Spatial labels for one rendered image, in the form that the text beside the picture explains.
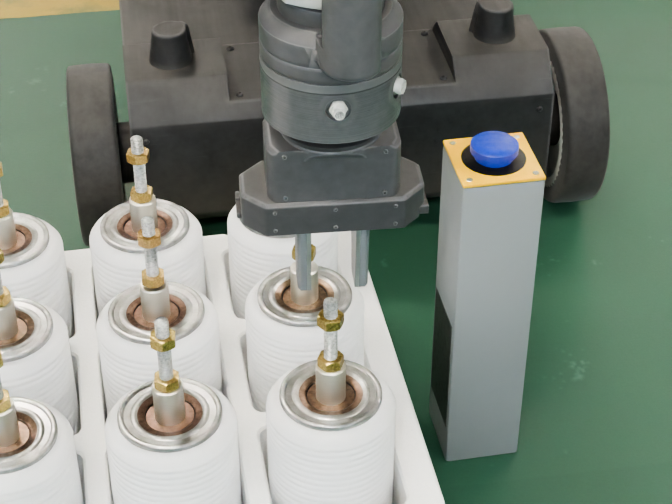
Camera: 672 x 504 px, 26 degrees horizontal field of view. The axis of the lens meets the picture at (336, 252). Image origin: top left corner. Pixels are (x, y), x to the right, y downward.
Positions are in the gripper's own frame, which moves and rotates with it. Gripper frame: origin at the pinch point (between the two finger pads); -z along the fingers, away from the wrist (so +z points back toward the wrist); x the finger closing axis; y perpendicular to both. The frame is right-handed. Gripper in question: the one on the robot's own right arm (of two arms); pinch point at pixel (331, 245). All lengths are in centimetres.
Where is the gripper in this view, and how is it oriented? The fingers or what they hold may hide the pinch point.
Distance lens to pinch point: 98.6
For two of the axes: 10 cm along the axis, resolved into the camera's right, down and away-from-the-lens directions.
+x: -9.9, 0.6, -0.8
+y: 1.0, 6.0, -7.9
